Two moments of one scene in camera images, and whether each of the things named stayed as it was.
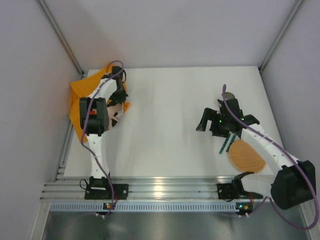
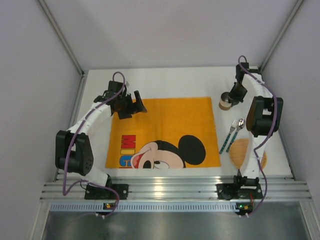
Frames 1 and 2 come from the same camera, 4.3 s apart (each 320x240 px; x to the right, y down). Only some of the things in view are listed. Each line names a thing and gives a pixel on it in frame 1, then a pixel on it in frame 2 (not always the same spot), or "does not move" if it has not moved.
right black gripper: x=216 y=124 to x=235 y=92
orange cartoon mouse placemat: x=83 y=88 to x=173 y=133
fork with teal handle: x=225 y=143 does not move
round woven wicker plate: x=245 y=157 does not move
